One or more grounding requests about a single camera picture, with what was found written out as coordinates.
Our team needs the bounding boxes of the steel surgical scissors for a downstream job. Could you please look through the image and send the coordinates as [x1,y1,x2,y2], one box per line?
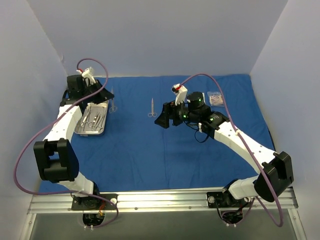
[147,98,157,118]
[109,98,118,114]

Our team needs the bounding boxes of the suture packets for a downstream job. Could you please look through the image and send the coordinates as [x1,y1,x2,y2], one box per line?
[207,91,224,107]

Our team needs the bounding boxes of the metal surgical instrument tray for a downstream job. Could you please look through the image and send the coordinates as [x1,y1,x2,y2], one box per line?
[74,100,109,137]

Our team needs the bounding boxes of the blue surgical drape cloth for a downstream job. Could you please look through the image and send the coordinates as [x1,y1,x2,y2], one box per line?
[71,74,273,192]

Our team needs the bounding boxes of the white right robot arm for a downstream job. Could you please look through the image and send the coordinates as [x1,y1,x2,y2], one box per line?
[154,92,294,207]

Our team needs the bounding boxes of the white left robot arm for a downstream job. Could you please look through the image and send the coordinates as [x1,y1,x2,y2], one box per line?
[33,70,114,210]

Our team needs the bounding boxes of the steel surgical instruments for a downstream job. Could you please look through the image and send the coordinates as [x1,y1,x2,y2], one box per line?
[79,104,106,133]

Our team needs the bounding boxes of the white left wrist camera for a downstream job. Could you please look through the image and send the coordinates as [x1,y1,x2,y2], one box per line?
[76,67,96,86]

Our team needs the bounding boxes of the thin black cable loop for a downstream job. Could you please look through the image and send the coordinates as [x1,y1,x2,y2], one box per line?
[194,123,211,144]

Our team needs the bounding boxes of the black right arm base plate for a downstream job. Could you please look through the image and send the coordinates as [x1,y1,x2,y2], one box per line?
[206,191,250,209]

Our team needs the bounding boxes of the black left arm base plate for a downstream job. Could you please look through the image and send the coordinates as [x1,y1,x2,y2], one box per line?
[70,193,118,211]

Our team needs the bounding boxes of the aluminium front rail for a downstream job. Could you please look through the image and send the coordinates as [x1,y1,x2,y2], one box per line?
[27,186,298,215]

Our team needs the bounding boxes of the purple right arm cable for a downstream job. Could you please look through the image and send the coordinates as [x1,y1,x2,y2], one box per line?
[178,73,285,228]

